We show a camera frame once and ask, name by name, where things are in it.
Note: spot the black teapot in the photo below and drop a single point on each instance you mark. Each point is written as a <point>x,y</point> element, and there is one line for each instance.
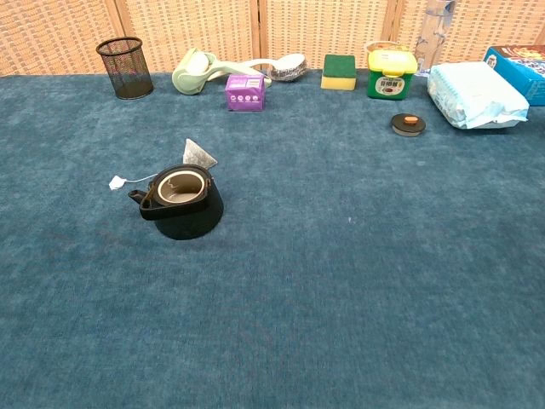
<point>187,219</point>

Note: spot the black teapot lid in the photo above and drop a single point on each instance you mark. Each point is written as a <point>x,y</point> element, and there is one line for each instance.
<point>408,126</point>

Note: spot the blue carpet table cover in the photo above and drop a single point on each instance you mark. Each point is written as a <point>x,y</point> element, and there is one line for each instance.
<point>298,277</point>

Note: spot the small purple box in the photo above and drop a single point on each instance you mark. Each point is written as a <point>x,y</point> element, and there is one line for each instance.
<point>244,93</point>

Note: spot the patterned ceramic bowl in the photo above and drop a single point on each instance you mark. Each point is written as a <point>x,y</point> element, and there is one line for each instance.
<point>291,68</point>

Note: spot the green and yellow sponge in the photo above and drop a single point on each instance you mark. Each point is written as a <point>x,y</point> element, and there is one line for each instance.
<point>338,72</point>

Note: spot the green jar with yellow lid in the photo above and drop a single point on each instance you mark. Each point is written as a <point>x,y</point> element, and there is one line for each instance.
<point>389,83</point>

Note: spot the wicker folding screen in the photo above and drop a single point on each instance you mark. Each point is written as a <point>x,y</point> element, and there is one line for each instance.
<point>319,30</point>

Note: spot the instant noodle cup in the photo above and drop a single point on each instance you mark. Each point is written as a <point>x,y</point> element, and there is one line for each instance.
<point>381,45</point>

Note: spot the black mesh pen holder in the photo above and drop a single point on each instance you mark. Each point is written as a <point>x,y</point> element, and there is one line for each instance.
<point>127,72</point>

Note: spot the light blue tissue pack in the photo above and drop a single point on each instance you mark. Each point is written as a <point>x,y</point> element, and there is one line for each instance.
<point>472,93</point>

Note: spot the clear plastic water bottle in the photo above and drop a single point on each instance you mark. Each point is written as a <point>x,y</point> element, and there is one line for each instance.
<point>432,38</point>

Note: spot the large blue cookie box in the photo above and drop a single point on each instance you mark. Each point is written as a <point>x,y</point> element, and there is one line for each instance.
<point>526,70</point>

